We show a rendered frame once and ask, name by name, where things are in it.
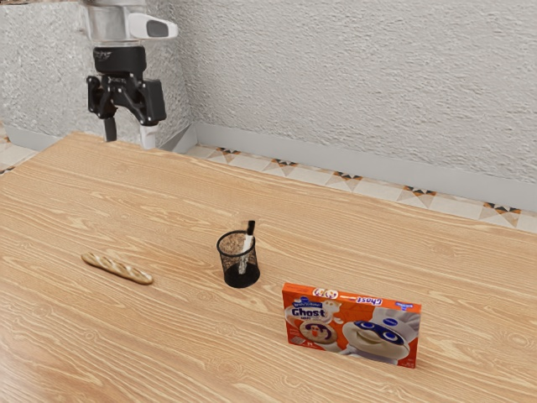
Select baguette bread loaf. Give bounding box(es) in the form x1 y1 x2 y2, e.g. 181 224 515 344
81 252 154 286

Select white pen with black cap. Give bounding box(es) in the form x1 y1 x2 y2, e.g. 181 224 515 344
237 220 257 276

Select black mesh pen holder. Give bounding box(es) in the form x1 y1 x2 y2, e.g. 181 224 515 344
216 230 262 290

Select orange cookie box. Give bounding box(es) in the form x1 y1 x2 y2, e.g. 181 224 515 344
281 282 422 370

